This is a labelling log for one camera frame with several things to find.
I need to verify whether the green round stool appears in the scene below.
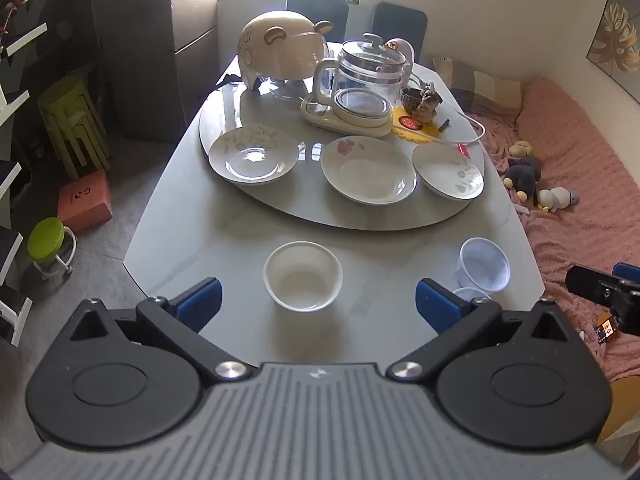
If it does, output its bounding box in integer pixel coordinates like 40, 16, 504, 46
27, 217, 77, 281

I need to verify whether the plaid pillow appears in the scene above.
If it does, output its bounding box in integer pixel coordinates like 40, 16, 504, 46
432, 55, 526, 116

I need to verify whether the dark blue chair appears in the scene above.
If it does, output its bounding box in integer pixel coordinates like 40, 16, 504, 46
372, 2, 428, 66
286, 0, 349, 43

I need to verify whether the glass kettle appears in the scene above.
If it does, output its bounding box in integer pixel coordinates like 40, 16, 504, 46
314, 33, 413, 111

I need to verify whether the white plate grey bamboo print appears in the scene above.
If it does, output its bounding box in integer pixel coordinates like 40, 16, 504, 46
208, 126, 299, 186

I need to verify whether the smartphone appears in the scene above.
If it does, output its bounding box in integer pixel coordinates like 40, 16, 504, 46
594, 312, 619, 345

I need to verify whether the white duck plush toy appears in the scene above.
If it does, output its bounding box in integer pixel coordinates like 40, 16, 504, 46
536, 186, 580, 213

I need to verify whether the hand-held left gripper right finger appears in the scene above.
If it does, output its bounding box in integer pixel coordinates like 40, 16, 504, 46
386, 278, 578, 385

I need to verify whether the cream kettle base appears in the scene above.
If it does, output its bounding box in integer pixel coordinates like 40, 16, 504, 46
300, 87, 396, 137

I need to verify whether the white ceramic bowl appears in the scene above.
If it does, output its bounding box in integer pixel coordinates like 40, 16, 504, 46
263, 241, 344, 312

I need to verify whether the leaf wall picture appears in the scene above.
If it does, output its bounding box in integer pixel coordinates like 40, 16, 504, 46
586, 0, 640, 81

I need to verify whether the dark plush toy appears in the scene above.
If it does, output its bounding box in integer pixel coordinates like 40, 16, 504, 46
501, 157, 542, 206

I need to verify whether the grey cabinet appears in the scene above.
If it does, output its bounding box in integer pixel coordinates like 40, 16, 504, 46
90, 0, 221, 143

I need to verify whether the grey glass turntable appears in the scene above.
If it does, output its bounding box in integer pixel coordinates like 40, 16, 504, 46
198, 77, 487, 233

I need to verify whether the pink blanket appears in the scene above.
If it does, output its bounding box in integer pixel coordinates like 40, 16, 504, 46
470, 77, 640, 383

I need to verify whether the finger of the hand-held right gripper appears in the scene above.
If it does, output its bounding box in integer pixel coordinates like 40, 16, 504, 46
566, 265, 640, 336
612, 261, 640, 283

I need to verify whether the white plate pink flower print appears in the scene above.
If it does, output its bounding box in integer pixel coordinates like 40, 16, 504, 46
320, 136, 417, 206

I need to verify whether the white plate grey flower print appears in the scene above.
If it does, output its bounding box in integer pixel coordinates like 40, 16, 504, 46
411, 144, 485, 200

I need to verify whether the yellow table mat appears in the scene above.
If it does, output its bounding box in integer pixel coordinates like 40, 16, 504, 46
390, 105, 453, 142

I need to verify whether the stack of green stools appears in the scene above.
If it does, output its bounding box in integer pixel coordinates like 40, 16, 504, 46
37, 77, 111, 181

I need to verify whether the orange cardboard box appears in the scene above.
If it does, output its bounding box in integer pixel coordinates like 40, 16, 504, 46
56, 169, 113, 233

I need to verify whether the white ladder shelf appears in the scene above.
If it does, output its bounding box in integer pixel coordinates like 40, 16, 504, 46
0, 0, 71, 347

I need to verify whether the white cable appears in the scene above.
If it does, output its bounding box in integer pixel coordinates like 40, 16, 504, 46
410, 72, 487, 148

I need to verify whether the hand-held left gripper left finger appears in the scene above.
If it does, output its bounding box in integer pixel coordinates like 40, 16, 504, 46
62, 277, 258, 385

